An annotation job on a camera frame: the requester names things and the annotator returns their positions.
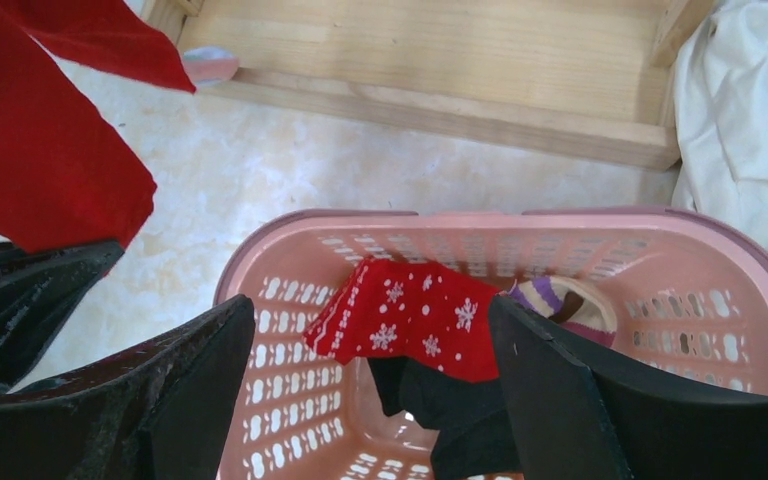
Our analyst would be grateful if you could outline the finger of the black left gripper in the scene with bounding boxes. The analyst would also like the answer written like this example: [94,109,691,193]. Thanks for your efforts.
[0,241,124,394]

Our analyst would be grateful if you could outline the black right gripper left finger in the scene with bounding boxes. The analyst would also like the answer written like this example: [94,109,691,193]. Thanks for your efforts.
[0,295,256,479]

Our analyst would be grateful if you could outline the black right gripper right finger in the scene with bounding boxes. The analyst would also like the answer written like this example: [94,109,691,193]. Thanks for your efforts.
[489,296,768,479]

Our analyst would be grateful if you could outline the striped maroon purple sock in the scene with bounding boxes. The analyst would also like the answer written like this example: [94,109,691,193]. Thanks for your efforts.
[507,276,618,348]

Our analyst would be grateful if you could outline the red plain sock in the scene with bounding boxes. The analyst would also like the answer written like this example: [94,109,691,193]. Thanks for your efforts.
[0,1,194,252]

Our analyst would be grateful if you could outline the red patterned sock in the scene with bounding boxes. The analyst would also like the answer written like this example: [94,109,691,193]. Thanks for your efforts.
[303,258,499,383]

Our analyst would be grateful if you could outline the pink plastic laundry basket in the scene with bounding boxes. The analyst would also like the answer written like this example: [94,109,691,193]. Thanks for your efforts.
[215,207,768,479]

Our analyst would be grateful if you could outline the pink sock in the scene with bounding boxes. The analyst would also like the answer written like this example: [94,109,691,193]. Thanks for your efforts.
[181,46,240,88]

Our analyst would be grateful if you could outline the beige crumpled cloth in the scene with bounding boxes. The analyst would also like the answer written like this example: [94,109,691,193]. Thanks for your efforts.
[672,1,768,251]

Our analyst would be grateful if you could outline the wooden drying rack frame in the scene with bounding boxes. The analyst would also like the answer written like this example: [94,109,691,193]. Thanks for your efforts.
[141,0,714,170]

